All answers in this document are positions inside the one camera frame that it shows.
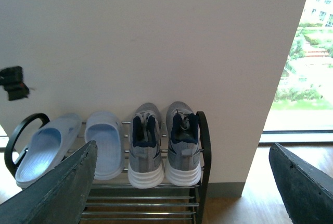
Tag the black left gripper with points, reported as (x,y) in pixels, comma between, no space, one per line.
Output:
(12,82)

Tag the black right-camera right gripper left finger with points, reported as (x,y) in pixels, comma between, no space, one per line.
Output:
(58,196)

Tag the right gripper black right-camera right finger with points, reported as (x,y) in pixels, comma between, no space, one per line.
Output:
(305,190)

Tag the light blue slipper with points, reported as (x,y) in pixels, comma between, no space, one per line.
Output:
(47,148)
(106,129)

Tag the grey knit sneaker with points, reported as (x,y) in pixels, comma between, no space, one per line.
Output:
(182,167)
(145,162)

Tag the black metal shoe rack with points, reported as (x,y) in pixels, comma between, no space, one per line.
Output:
(119,202)

